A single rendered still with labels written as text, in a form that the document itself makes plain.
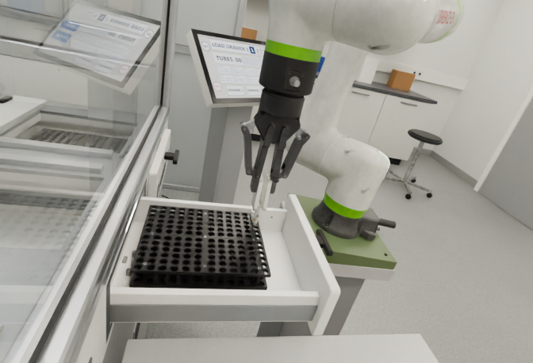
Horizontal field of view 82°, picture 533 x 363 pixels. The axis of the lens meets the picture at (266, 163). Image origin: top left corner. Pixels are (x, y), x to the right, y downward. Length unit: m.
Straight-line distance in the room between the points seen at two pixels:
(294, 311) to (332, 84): 0.56
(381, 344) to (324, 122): 0.53
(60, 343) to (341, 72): 0.76
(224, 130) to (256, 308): 1.04
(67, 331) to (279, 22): 0.44
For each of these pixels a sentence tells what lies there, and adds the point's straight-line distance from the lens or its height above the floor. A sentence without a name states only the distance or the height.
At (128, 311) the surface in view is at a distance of 0.53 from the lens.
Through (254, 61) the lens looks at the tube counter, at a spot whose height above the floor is 1.11.
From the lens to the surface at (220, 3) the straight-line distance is 2.09.
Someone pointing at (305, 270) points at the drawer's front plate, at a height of 0.88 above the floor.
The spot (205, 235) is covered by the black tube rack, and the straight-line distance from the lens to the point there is 0.59.
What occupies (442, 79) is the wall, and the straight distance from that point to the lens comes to 4.96.
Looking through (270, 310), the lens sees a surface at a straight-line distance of 0.55.
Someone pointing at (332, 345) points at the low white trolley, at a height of 0.76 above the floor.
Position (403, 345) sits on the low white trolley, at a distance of 0.76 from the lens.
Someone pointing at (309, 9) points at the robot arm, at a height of 1.31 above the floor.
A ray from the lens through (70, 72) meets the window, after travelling 0.30.
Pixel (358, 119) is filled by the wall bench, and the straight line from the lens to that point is 3.80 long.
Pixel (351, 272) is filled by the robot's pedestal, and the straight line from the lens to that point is 0.88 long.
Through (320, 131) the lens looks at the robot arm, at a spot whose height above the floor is 1.05.
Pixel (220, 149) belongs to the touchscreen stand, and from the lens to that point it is 1.49.
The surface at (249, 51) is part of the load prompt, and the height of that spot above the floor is 1.15.
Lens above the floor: 1.27
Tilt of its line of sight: 24 degrees down
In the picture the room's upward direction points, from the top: 14 degrees clockwise
